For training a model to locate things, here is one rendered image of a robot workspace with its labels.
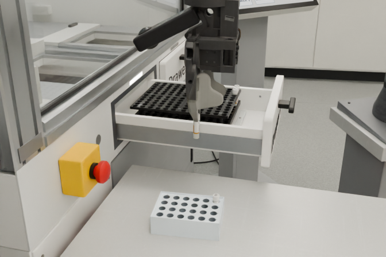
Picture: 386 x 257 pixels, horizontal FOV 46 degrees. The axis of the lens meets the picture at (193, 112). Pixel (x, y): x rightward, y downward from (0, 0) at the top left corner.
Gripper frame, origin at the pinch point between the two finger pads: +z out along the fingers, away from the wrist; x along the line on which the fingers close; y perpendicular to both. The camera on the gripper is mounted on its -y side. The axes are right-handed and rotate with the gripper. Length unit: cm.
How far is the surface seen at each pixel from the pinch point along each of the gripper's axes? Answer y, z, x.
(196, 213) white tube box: 1.5, 17.8, -4.4
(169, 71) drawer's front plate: -15, 8, 47
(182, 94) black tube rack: -7.0, 7.3, 27.7
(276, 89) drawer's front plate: 14.7, 4.3, 27.0
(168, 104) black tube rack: -9.3, 7.6, 21.6
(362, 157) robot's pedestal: 41, 31, 50
